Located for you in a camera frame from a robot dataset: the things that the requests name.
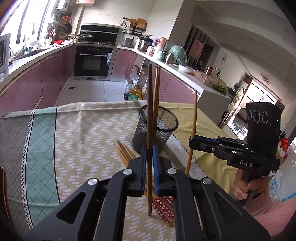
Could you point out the brown wooden chair back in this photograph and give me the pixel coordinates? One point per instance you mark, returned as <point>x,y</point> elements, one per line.
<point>4,208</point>

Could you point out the black camera box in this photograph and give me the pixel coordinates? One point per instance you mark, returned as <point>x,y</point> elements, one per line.
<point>263,124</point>

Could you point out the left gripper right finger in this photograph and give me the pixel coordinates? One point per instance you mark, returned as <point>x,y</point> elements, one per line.
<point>202,209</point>

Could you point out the wooden chopstick red end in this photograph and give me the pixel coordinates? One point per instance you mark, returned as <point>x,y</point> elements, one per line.
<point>156,104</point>

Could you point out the white bowl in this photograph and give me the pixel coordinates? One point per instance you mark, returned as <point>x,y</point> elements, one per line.
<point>185,69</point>

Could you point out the pink kitchen cabinets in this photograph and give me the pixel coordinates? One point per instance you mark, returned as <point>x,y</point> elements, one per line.
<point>42,85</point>

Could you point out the silver microwave oven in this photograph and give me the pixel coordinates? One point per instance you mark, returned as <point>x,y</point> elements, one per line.
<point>4,52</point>

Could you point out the dark wooden chopstick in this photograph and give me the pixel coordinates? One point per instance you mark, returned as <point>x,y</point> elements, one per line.
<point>149,138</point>

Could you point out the stainless steel pot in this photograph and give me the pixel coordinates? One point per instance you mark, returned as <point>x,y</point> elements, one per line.
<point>144,43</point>

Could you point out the patterned beige green tablecloth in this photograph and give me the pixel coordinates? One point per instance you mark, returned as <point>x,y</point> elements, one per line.
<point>49,153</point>

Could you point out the built-in black oven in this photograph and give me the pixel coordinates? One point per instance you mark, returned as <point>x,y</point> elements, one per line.
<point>94,61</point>

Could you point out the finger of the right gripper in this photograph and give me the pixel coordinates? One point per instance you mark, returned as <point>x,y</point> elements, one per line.
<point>203,145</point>
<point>198,138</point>

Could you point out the right hand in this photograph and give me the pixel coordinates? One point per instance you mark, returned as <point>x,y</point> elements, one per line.
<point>241,187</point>

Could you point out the black wok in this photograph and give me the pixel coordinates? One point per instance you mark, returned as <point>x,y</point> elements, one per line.
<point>88,38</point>

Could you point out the black mesh utensil holder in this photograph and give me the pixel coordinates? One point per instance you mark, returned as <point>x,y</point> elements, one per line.
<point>167,123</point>

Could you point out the pink sleeve forearm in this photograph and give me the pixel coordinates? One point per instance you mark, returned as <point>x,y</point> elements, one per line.
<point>272,215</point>

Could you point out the cooking oil bottle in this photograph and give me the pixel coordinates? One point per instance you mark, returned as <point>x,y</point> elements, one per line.
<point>135,94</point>

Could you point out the teal food cover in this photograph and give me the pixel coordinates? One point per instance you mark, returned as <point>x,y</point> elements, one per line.
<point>180,55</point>

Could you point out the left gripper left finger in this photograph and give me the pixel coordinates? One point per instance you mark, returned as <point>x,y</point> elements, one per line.
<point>96,210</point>

